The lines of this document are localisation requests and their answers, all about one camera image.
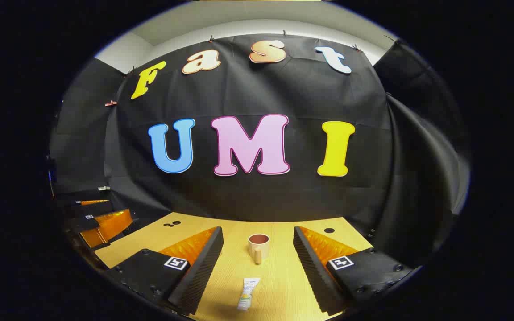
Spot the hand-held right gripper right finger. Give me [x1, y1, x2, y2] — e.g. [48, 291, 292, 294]
[293, 226, 420, 316]

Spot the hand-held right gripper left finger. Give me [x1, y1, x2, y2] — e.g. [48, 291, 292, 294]
[105, 226, 224, 316]

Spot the white toothpaste tube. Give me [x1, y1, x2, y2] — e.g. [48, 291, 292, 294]
[237, 277, 261, 311]

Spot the beige cup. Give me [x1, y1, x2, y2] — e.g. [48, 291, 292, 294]
[248, 233, 270, 265]

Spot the wooden desktop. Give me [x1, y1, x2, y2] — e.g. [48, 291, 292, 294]
[94, 212, 373, 321]

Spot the black backdrop cloth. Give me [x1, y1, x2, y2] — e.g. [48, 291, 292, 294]
[50, 33, 472, 268]

